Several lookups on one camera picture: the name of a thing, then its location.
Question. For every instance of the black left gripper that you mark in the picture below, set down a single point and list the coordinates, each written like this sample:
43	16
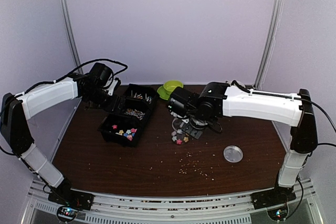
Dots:
111	106

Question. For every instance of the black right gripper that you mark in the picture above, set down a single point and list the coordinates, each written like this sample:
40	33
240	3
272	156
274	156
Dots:
196	133

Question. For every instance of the clear plastic jar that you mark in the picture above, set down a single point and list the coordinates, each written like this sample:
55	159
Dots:
178	136

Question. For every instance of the black three-compartment candy tray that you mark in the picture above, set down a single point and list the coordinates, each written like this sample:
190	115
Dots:
127	121

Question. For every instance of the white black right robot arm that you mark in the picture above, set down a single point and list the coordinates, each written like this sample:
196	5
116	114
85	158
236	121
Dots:
219	99

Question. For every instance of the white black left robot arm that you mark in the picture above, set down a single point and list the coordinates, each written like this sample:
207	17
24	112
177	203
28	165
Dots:
34	121

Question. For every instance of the green saucer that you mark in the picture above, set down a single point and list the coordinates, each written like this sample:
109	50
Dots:
164	92

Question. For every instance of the silver jar lid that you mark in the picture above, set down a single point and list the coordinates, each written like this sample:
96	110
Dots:
233	154

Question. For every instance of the green bowl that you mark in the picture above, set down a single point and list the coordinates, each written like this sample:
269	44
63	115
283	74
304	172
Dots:
171	85

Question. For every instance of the coral pattern ceramic mug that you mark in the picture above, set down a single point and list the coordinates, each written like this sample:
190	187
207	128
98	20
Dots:
235	83

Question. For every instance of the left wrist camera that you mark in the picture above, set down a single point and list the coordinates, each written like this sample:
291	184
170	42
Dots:
113	85

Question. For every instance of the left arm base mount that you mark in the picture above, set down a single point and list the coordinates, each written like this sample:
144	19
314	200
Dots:
71	202

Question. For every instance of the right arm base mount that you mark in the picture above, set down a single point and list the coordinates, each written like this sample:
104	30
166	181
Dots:
275	201

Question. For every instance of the front aluminium rail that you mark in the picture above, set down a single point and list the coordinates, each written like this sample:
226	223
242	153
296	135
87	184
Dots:
230	208

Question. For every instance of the left aluminium frame post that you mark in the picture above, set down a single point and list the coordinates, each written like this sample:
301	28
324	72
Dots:
70	35

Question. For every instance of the aluminium frame post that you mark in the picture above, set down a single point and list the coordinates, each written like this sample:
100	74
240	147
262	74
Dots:
269	44
70	35

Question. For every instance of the right aluminium frame post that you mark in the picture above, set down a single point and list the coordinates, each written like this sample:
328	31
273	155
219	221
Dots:
269	44

